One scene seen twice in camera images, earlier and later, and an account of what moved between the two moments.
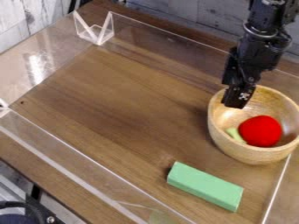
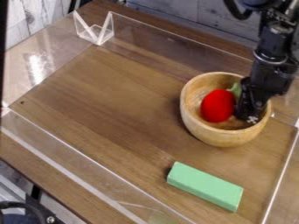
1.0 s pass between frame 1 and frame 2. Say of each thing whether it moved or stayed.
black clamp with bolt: stayed
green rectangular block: stayed
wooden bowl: moved
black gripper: moved
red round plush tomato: moved
